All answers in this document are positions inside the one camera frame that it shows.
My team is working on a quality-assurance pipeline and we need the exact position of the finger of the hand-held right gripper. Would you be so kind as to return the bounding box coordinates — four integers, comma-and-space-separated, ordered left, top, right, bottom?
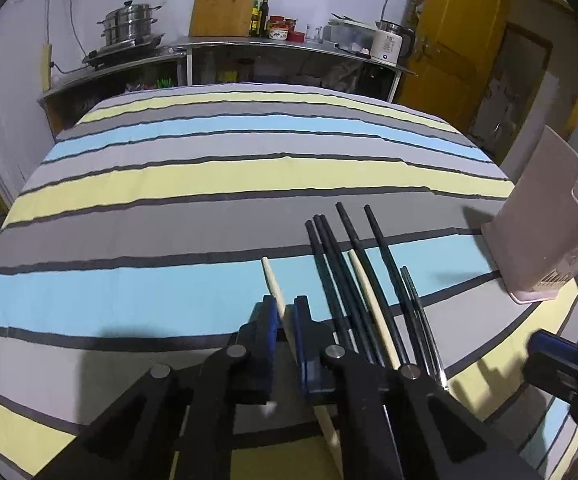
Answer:
523, 331, 578, 403

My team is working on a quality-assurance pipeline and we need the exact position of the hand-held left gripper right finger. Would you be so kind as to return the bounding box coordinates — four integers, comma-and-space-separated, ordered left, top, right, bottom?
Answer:
293, 295, 544, 480

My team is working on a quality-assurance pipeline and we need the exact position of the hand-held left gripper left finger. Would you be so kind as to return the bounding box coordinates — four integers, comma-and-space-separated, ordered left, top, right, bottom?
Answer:
34, 295, 282, 480

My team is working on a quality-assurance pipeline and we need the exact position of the wooden chopstick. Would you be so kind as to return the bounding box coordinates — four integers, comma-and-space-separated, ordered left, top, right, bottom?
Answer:
347, 250, 402, 370
261, 256, 344, 466

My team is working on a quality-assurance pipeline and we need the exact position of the black chopstick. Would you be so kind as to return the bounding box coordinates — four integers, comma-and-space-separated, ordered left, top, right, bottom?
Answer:
364, 204, 414, 367
335, 201, 390, 367
320, 213, 382, 366
305, 219, 350, 348
313, 215, 370, 361
400, 265, 450, 392

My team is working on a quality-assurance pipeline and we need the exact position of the pink plastic utensil holder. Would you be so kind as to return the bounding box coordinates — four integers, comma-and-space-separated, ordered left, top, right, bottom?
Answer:
481, 125, 578, 306

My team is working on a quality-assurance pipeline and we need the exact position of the striped cloth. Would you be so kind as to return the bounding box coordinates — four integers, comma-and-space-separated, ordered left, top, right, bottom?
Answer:
0, 82, 578, 480

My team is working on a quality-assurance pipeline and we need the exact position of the stainless steel counter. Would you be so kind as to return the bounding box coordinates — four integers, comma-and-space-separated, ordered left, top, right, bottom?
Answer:
38, 35, 417, 133

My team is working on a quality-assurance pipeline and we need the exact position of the white electric kettle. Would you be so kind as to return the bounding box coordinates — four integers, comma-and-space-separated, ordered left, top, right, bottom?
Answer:
371, 20, 416, 66

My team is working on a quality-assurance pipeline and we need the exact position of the yellow wooden door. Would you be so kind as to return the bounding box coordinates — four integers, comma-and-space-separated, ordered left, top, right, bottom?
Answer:
396, 0, 512, 131

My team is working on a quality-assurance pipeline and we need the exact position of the black induction cooker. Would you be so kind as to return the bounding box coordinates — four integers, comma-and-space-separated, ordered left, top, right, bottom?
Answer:
83, 32, 166, 66

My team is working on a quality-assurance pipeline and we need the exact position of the wooden cutting board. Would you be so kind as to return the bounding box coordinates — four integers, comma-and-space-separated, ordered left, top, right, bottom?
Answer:
190, 0, 260, 38

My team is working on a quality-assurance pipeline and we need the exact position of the steel steamer pot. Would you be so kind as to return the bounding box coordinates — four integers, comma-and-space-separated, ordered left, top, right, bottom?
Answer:
97, 2, 162, 46

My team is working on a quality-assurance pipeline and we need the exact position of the yellowish power strip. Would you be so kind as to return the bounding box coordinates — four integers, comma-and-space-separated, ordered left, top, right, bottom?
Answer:
41, 42, 52, 93

